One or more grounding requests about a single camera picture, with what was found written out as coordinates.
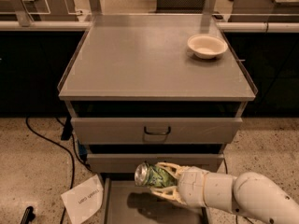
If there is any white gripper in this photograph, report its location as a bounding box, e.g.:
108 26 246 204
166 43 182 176
150 162 208 208

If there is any crushed green can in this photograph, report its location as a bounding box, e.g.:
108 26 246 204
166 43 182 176
135 162 177 189

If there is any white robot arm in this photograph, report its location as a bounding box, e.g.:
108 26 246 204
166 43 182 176
150 162 299 224

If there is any grey bottom drawer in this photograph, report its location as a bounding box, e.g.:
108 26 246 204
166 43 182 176
101 174 209 224

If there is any grey drawer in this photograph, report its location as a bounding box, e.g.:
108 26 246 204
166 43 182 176
101 174 209 224
87 144 223 174
71 101 242 145

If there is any grey middle drawer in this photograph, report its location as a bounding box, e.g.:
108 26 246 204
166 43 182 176
87 144 223 174

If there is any grey drawer cabinet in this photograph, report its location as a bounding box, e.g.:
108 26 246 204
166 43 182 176
57 13 259 182

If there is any grey top drawer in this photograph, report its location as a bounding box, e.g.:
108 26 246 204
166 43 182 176
71 101 242 145

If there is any white paper label sign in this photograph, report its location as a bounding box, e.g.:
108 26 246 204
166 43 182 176
61 175 104 224

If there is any white paper bowl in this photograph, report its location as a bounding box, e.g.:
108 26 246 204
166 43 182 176
187 34 228 60

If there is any black object on floor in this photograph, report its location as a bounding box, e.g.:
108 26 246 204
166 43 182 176
21 206 36 224

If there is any grey background table right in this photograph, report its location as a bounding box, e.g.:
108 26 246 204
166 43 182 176
229 0 299 23

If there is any grey background table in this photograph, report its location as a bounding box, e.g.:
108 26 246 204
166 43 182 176
0 0 78 21
229 0 299 23

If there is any grey background table left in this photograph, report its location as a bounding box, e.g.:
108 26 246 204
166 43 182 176
0 0 78 21

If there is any black cable right floor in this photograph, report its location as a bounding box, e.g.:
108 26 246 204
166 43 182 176
222 158 255 224

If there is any black cable floor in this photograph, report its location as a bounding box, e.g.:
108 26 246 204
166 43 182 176
25 115 93 224
222 158 255 224

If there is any black cable left floor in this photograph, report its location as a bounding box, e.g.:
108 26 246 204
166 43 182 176
25 115 93 224

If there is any white horizontal rail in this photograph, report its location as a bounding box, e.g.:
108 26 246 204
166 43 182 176
0 21 299 34

